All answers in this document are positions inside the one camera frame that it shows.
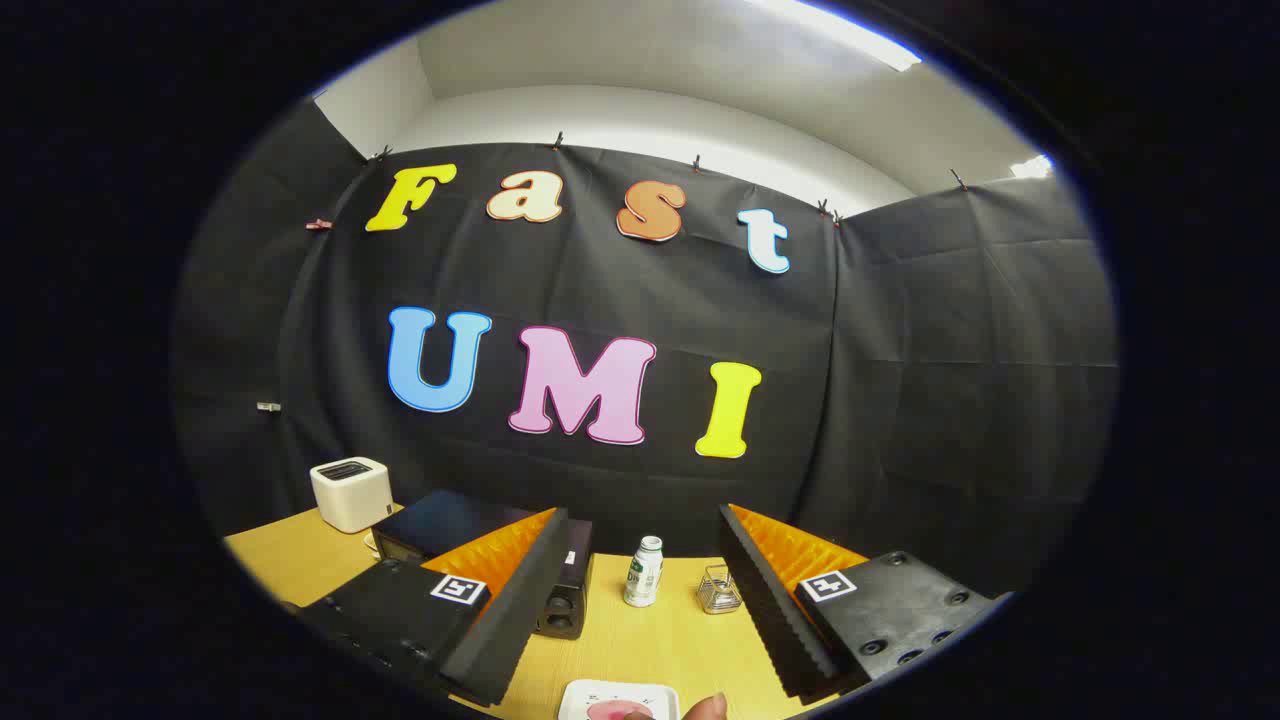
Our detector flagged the white square plate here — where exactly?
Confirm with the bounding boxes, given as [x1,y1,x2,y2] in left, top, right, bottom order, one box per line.
[558,680,681,720]

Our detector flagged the white pop-up toaster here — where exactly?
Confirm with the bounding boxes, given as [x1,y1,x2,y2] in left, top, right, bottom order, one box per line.
[310,457,393,534]

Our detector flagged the white plastic bottle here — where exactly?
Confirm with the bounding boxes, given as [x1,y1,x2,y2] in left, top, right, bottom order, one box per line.
[624,536,664,608]

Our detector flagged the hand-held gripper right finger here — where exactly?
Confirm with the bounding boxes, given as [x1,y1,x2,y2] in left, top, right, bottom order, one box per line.
[718,502,1006,703]

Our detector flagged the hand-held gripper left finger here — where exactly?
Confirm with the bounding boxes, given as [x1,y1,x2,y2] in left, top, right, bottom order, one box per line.
[296,506,571,709]

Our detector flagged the wire basket holder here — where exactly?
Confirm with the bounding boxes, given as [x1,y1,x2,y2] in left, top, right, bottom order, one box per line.
[697,564,743,615]

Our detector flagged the black toaster oven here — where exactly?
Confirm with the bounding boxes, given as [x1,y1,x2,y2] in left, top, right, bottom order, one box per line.
[372,488,593,641]

